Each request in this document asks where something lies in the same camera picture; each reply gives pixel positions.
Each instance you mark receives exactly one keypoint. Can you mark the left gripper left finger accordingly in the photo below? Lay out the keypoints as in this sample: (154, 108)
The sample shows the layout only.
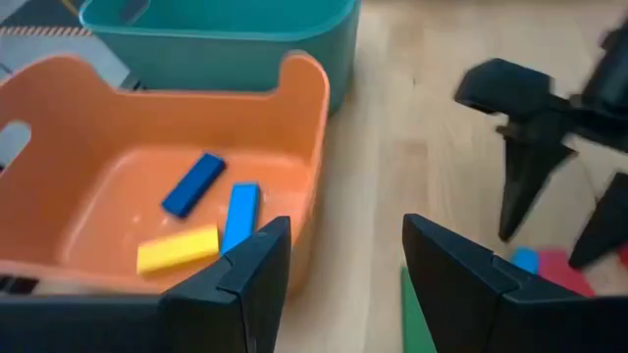
(255, 284)

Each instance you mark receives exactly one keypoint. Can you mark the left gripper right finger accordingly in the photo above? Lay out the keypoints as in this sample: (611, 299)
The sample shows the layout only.
(441, 284)

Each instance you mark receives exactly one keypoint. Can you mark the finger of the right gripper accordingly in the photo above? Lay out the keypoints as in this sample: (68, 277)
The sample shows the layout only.
(608, 220)
(530, 181)

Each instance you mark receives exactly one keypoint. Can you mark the pink rectangular block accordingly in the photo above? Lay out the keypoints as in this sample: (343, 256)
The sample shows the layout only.
(559, 274)

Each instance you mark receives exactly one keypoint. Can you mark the yellow rectangular block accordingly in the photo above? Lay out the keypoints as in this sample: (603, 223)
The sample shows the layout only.
(176, 250)

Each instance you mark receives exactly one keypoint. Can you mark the dark blue rectangular block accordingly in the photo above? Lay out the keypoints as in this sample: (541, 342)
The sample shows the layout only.
(193, 186)

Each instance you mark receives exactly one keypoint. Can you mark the green rectangular block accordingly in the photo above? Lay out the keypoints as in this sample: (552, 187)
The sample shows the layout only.
(417, 318)

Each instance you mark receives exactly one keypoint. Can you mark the orange plastic bin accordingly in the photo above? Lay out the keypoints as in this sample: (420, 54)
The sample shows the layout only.
(73, 171)

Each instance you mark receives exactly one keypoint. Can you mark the teal plastic bin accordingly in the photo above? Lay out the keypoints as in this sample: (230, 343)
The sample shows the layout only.
(221, 59)

